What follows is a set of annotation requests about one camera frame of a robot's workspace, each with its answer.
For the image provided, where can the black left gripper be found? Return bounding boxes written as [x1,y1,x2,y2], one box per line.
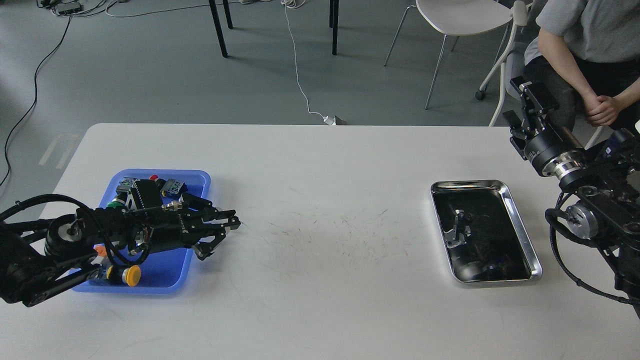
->
[127,180,241,261]

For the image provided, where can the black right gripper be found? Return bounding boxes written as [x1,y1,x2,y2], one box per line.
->
[502,76,586,178]

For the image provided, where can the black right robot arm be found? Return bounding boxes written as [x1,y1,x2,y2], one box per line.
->
[500,76,640,310]

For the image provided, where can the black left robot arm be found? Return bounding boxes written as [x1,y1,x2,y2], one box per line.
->
[0,178,241,307]

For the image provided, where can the person's clasped hands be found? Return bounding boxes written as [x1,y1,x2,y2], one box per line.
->
[580,93,624,126]

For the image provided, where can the blue plastic tray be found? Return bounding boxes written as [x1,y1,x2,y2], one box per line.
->
[72,168,211,296]

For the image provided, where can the person in grey shirt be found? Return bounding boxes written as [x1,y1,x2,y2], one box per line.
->
[525,0,640,134]

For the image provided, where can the orange grey contact block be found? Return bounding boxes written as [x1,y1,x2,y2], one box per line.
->
[93,244,108,258]

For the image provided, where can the white chair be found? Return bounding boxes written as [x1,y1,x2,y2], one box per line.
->
[384,0,522,110]

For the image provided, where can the silver metal tray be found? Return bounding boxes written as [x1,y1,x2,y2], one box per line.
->
[430,179,543,287]

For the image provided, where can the white power adapter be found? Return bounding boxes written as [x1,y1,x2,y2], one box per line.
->
[323,115,346,126]

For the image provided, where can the black table legs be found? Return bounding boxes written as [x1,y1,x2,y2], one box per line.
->
[208,0,340,58]

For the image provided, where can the red push button switch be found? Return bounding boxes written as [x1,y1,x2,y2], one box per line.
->
[148,174,188,200]

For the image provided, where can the yellow push button switch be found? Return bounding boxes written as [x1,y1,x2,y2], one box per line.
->
[90,264,142,288]

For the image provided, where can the green push button switch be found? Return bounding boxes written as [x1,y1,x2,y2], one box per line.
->
[105,177,138,208]

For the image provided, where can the black cable on floor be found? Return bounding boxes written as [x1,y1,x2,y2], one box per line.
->
[0,15,73,187]

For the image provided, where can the white cable on floor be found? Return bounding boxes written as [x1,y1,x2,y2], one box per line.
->
[281,0,328,121]

